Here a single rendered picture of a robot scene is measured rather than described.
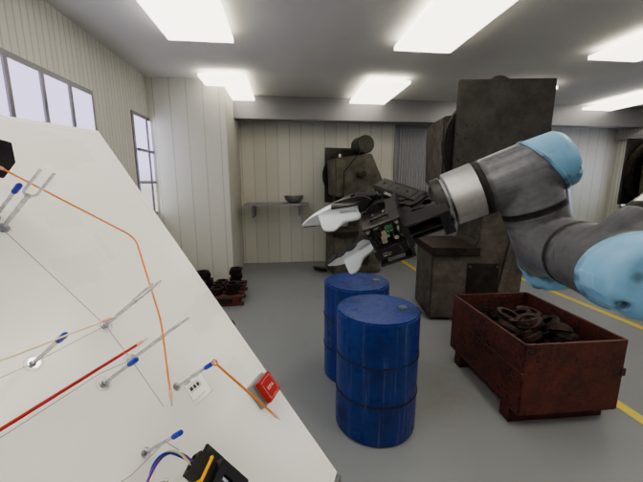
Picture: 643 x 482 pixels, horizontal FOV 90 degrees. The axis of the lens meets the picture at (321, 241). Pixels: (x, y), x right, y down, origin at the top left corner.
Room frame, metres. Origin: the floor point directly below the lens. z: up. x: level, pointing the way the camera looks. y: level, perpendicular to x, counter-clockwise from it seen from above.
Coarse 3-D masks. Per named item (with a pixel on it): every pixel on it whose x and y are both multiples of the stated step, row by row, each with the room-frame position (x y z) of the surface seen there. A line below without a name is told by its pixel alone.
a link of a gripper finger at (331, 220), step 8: (328, 208) 0.49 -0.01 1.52; (344, 208) 0.49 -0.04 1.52; (352, 208) 0.48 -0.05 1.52; (312, 216) 0.50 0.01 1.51; (320, 216) 0.49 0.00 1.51; (328, 216) 0.49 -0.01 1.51; (336, 216) 0.48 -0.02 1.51; (344, 216) 0.48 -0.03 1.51; (352, 216) 0.47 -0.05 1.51; (360, 216) 0.47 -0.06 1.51; (304, 224) 0.50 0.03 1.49; (312, 224) 0.50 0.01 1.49; (328, 224) 0.47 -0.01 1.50; (336, 224) 0.46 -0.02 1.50
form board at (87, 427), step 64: (0, 128) 0.62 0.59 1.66; (64, 128) 0.75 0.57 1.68; (0, 192) 0.53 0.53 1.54; (64, 192) 0.63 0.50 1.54; (128, 192) 0.77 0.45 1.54; (0, 256) 0.46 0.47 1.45; (64, 256) 0.54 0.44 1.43; (128, 256) 0.64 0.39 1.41; (0, 320) 0.41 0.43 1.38; (64, 320) 0.46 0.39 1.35; (128, 320) 0.54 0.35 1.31; (192, 320) 0.65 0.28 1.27; (0, 384) 0.36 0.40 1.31; (64, 384) 0.41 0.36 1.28; (128, 384) 0.47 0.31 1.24; (0, 448) 0.32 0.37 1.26; (64, 448) 0.36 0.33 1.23; (128, 448) 0.41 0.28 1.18; (192, 448) 0.47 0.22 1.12; (256, 448) 0.55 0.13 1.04; (320, 448) 0.68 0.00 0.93
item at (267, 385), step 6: (264, 378) 0.65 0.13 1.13; (270, 378) 0.66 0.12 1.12; (258, 384) 0.63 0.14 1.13; (264, 384) 0.64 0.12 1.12; (270, 384) 0.65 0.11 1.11; (276, 384) 0.66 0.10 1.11; (264, 390) 0.63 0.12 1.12; (270, 390) 0.64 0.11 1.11; (276, 390) 0.65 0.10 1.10; (264, 396) 0.62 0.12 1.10; (270, 396) 0.63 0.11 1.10; (270, 402) 0.62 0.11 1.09
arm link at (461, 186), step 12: (456, 168) 0.44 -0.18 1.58; (468, 168) 0.43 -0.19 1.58; (444, 180) 0.44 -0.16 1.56; (456, 180) 0.43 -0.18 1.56; (468, 180) 0.42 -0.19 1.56; (444, 192) 0.43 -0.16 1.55; (456, 192) 0.42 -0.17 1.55; (468, 192) 0.41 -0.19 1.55; (480, 192) 0.41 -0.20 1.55; (456, 204) 0.42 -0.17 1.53; (468, 204) 0.42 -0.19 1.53; (480, 204) 0.41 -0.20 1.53; (456, 216) 0.43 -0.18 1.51; (468, 216) 0.43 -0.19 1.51; (480, 216) 0.43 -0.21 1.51
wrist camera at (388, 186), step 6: (384, 180) 0.55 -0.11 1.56; (378, 186) 0.54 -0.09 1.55; (384, 186) 0.53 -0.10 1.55; (390, 186) 0.52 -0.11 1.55; (396, 186) 0.51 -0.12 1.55; (402, 186) 0.51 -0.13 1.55; (408, 186) 0.50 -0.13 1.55; (378, 192) 0.55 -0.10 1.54; (390, 192) 0.51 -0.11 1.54; (396, 192) 0.50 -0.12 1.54; (402, 192) 0.49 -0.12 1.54; (408, 192) 0.49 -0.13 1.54; (414, 192) 0.48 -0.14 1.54; (420, 192) 0.47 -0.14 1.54; (426, 192) 0.47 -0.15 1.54; (408, 198) 0.48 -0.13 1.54; (414, 198) 0.47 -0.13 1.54
